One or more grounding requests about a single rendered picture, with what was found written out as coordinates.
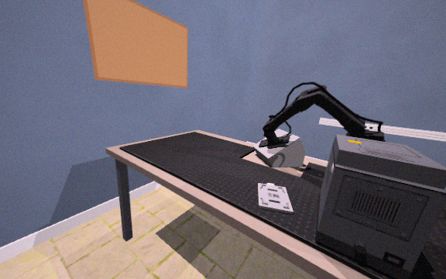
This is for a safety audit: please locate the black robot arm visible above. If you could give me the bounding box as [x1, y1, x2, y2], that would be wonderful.
[259, 87, 384, 147]

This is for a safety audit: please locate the dark grey boxy machine housing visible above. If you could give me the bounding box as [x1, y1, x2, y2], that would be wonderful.
[315, 134, 446, 279]

